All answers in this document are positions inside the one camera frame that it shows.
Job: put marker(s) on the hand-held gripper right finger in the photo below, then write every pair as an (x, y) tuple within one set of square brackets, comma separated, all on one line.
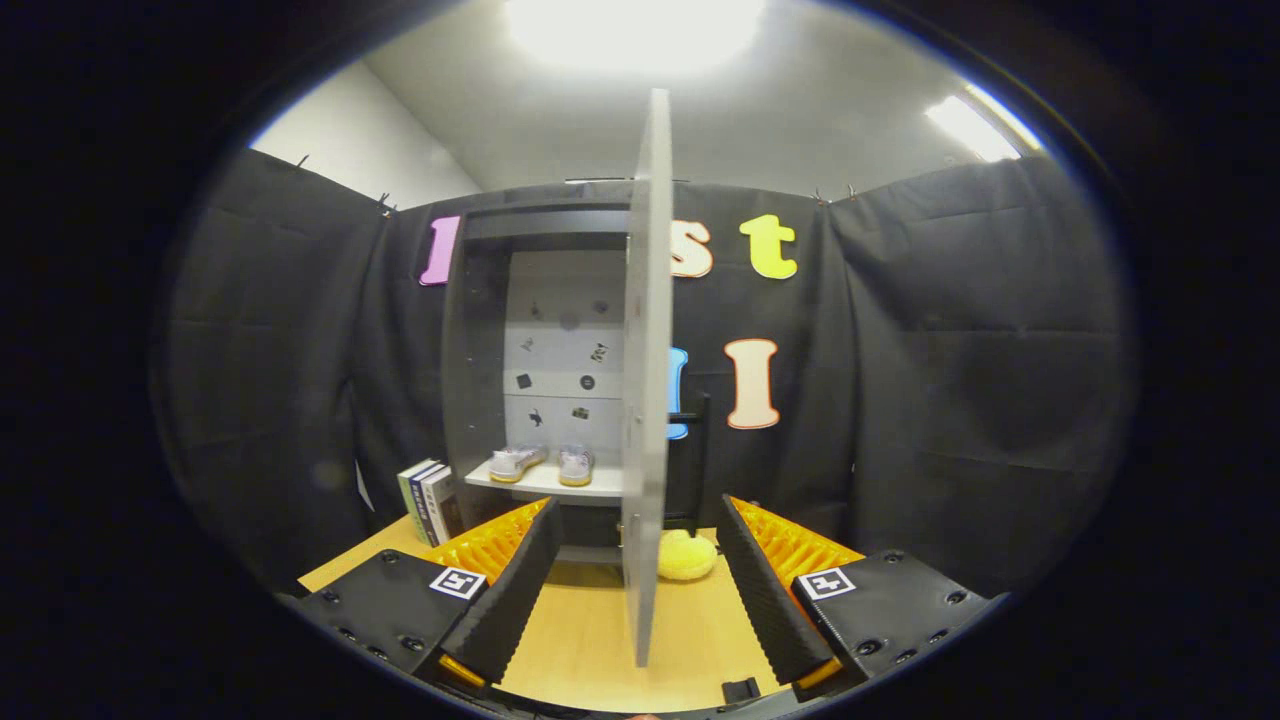
[(760, 590)]

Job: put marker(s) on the black backdrop cloth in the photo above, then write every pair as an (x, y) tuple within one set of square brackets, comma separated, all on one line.
[(950, 380)]

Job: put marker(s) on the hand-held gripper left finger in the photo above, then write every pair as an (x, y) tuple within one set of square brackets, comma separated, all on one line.
[(515, 590)]

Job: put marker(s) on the green spine book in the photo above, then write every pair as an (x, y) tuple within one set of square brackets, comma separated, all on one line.
[(409, 500)]

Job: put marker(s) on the dark blue spine book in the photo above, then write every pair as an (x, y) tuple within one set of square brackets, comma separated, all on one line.
[(424, 505)]

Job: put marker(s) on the ceiling light tube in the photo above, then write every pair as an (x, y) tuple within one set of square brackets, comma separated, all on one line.
[(975, 125)]

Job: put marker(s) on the ceiling light panel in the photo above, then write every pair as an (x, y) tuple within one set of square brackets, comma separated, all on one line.
[(635, 30)]

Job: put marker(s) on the white canvas shoe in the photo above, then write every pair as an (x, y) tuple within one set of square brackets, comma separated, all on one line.
[(576, 466), (515, 463)]

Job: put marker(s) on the grey shoe cabinet door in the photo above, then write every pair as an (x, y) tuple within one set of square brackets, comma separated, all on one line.
[(647, 350)]

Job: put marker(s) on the yellow plush toy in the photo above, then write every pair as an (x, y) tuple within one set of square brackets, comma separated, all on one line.
[(686, 557)]

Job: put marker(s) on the dark grey shoe cabinet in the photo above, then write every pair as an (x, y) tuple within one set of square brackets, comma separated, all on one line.
[(475, 350)]

